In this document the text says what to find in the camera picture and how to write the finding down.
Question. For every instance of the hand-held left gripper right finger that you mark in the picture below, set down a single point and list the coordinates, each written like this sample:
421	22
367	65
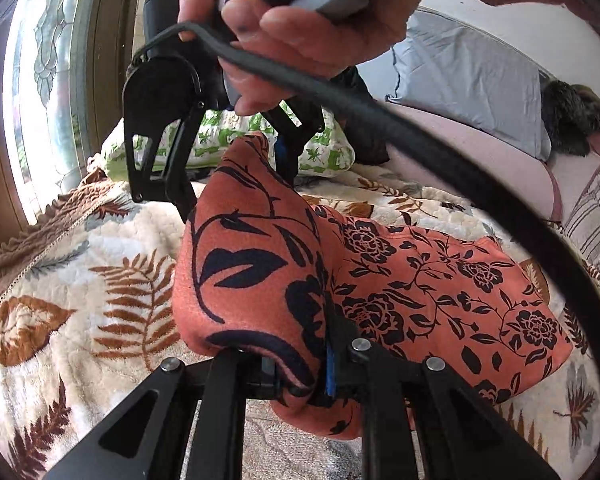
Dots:
331	375

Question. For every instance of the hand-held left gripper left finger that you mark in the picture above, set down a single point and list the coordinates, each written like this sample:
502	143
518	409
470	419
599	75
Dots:
260	380

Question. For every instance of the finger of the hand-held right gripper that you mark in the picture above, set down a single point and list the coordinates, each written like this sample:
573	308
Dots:
287	145
172	180

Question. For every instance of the orange floral garment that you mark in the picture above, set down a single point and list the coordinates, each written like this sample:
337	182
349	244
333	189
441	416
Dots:
430	285

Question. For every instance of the person's right hand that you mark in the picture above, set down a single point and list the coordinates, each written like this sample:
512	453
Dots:
305	40

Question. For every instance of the green patterned pillow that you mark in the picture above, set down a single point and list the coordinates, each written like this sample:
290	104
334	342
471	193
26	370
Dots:
325	152

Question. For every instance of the black cloth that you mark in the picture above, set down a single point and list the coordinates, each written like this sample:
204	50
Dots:
365	135

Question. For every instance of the leaf-print fleece blanket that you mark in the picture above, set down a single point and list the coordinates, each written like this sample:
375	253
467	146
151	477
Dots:
105	260

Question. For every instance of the brown fringed bedspread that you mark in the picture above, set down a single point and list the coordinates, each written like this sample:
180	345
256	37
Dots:
65	205

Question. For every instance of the stained glass window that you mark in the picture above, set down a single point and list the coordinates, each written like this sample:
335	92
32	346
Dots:
50	85

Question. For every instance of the grey-blue pillow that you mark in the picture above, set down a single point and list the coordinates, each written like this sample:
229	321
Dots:
470	75

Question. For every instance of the pink quilted pillow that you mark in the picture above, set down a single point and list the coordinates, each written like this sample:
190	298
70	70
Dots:
510	170

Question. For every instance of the dark furry cloth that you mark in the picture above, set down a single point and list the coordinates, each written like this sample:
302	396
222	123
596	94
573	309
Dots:
570	115

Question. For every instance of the striped pillow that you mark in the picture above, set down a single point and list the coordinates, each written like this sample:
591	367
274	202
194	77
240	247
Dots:
595	230

